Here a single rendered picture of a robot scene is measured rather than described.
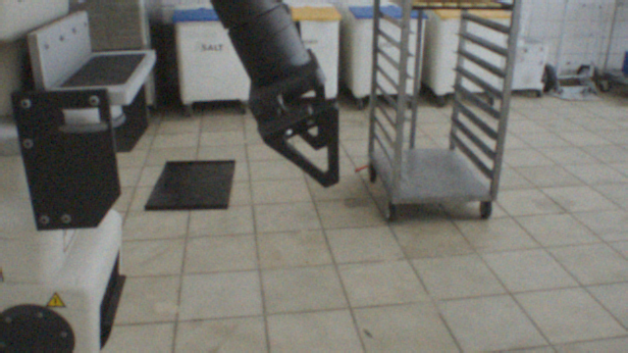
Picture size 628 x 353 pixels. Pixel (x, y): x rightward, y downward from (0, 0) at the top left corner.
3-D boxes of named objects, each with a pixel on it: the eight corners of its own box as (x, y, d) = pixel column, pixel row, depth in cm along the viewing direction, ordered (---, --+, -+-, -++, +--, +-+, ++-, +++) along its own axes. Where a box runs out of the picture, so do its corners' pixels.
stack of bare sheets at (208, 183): (228, 209, 272) (227, 203, 271) (144, 211, 270) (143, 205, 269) (235, 164, 327) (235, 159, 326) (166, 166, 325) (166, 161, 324)
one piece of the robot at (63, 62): (-2, 236, 61) (-45, 40, 53) (62, 153, 86) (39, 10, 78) (142, 228, 63) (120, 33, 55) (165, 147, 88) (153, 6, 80)
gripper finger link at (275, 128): (359, 150, 54) (318, 62, 51) (372, 178, 48) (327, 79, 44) (294, 179, 55) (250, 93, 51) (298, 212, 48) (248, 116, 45)
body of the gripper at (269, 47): (318, 64, 56) (286, -6, 53) (329, 88, 46) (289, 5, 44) (258, 91, 56) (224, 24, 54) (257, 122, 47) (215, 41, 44)
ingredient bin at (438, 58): (434, 110, 435) (442, 8, 406) (412, 90, 493) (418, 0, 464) (500, 109, 439) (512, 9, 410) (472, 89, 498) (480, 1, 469)
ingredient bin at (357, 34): (353, 113, 426) (356, 9, 397) (339, 92, 485) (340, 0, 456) (422, 111, 432) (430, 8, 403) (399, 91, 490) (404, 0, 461)
